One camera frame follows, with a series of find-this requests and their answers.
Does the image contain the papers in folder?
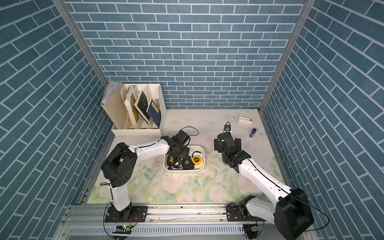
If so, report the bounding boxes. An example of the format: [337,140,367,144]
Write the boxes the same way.
[101,81,120,105]

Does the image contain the black cover book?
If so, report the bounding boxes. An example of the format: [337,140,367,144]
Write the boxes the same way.
[134,91,150,123]

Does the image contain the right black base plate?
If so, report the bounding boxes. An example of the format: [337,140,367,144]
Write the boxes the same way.
[226,203,264,222]

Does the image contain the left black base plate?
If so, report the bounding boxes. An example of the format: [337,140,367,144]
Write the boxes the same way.
[104,205,148,223]

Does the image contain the green circuit board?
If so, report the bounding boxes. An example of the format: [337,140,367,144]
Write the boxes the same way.
[113,226,132,235]

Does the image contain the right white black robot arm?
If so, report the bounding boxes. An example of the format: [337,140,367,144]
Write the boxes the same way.
[214,132,314,240]

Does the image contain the cream file organizer rack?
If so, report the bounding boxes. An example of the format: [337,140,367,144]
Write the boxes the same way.
[101,82,167,138]

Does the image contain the black yellow tape measure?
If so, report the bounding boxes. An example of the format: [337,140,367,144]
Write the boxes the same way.
[167,155,177,170]

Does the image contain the white book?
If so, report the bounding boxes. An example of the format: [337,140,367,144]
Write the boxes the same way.
[124,86,139,129]

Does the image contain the white rectangular remote box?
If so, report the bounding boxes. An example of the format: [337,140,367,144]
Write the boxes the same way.
[238,116,253,125]

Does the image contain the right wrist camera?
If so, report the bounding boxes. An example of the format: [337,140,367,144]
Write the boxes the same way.
[223,122,232,133]

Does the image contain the dark blue booklet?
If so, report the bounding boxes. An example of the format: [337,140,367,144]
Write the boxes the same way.
[147,100,162,128]

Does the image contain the aluminium rail frame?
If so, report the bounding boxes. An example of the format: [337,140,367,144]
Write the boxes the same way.
[53,203,284,240]

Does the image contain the floral table mat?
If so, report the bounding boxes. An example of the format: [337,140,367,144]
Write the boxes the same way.
[86,109,290,204]

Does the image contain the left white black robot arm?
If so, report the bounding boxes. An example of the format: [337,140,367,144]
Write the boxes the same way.
[101,130,191,212]

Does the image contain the small blue bottle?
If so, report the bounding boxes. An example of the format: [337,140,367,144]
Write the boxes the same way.
[250,128,257,138]

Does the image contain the white oval storage box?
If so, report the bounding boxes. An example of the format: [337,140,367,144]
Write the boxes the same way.
[163,145,206,172]

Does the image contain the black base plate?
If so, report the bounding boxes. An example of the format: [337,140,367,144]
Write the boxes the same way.
[104,205,148,223]
[226,203,264,222]

